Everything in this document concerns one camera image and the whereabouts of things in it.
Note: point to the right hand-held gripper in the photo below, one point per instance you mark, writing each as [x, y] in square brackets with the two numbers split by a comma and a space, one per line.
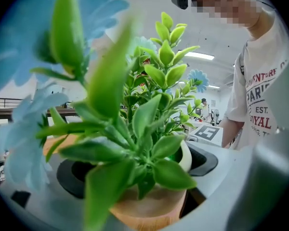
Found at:
[207, 133]

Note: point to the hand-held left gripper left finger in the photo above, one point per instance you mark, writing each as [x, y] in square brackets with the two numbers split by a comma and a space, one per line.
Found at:
[62, 210]

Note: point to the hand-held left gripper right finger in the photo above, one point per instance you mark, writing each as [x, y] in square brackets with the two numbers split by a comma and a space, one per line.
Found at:
[231, 172]

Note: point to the potted plant with pale flowers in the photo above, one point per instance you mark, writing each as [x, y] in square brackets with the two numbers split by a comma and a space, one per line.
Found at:
[144, 114]

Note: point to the person's right forearm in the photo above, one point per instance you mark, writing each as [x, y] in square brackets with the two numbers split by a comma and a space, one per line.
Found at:
[228, 131]

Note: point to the long ceiling light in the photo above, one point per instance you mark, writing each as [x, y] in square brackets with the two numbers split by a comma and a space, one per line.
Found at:
[214, 86]
[198, 56]

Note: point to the person in white t-shirt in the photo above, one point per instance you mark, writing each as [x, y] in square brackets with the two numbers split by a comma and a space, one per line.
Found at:
[257, 56]

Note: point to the person's head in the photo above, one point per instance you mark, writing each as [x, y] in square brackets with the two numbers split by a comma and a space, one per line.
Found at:
[255, 25]

